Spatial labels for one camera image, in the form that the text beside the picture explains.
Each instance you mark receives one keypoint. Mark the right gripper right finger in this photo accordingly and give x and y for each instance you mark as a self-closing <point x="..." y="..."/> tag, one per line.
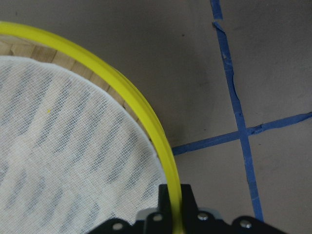
<point x="189" y="205"/>

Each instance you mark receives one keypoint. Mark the yellow steamer layer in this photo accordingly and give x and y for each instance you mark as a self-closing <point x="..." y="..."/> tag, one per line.
<point x="79" y="143"/>

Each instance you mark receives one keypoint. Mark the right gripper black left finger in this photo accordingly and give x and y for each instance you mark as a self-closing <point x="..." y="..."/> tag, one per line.
<point x="164" y="205"/>

